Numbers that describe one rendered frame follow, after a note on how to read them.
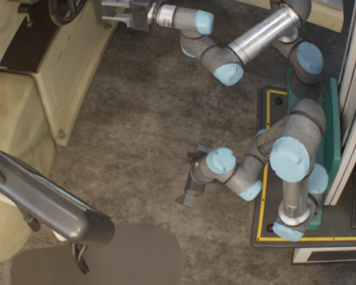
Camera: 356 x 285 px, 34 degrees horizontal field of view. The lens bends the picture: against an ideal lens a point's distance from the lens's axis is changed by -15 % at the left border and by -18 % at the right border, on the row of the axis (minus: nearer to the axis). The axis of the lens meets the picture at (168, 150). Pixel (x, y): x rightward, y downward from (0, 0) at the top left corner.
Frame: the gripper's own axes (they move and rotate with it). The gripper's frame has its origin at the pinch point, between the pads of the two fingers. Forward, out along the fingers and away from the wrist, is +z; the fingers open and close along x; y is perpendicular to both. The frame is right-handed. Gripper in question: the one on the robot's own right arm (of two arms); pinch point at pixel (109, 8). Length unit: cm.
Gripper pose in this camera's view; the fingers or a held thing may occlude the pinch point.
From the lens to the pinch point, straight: 189.2
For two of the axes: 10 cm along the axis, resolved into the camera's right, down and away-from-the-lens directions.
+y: -2.6, 8.2, -5.2
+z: -9.6, -2.2, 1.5
